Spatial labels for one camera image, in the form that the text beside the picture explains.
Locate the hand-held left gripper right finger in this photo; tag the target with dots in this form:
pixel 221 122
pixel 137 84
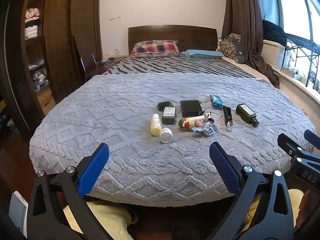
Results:
pixel 225 170

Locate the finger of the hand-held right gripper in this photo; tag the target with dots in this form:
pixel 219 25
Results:
pixel 290 147
pixel 312 137

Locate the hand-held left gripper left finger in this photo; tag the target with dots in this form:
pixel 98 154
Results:
pixel 93 170

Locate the white bottle with yellow cap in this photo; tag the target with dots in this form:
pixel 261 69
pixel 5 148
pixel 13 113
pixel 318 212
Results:
pixel 155 125

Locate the dark green small bottle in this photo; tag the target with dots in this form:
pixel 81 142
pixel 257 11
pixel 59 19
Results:
pixel 163 105

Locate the person's right hand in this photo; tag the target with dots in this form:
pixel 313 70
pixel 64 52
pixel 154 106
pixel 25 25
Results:
pixel 303 207

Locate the black tube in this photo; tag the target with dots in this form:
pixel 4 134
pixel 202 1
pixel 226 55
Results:
pixel 227 117

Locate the pink wrapper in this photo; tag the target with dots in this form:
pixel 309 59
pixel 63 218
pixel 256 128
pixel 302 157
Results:
pixel 199 123

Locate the dark green glass bottle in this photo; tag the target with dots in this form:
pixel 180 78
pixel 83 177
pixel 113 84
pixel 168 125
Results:
pixel 246 112

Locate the small white tube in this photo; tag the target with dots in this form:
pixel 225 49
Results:
pixel 197 118

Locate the colourful pompom toy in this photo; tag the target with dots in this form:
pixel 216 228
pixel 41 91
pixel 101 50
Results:
pixel 184 124

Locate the white round jar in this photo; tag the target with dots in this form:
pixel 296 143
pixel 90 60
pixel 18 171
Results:
pixel 166 135

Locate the blue packet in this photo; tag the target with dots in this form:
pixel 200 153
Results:
pixel 216 100

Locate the black box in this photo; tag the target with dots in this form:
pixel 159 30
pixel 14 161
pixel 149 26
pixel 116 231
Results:
pixel 190 108

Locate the grey textured blanket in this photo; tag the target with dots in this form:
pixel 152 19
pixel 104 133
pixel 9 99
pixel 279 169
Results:
pixel 130 105

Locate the dark green labelled box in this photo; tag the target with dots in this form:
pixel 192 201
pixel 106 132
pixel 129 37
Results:
pixel 169 115

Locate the white appliance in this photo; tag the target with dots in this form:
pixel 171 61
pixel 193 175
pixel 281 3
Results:
pixel 17 212

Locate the white storage box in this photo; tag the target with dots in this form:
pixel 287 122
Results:
pixel 273 55

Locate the black metal window rack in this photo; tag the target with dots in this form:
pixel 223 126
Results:
pixel 302 46

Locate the dark wooden nightstand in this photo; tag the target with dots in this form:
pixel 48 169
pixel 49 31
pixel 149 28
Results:
pixel 102 67

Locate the chrome pole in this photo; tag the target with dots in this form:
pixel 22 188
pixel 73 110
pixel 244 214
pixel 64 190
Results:
pixel 94 60

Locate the black clothes pile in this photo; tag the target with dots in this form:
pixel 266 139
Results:
pixel 273 32

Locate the black striped bed sheet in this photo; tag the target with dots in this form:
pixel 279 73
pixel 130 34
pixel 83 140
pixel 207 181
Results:
pixel 175 66

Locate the dark leaning board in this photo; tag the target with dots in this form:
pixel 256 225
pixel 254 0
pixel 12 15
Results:
pixel 79 55

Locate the patterned brown bag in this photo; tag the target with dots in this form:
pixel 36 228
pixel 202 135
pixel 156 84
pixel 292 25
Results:
pixel 230 47

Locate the teal pillow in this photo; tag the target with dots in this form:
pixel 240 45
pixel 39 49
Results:
pixel 202 54

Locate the plaid pillow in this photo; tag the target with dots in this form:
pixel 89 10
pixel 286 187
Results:
pixel 155 47

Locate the brown curtain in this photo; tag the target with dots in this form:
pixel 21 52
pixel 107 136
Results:
pixel 245 17

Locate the brown wooden wardrobe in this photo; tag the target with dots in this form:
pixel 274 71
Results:
pixel 62 35

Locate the dark wooden headboard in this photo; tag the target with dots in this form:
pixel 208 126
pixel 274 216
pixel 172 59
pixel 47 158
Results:
pixel 172 33

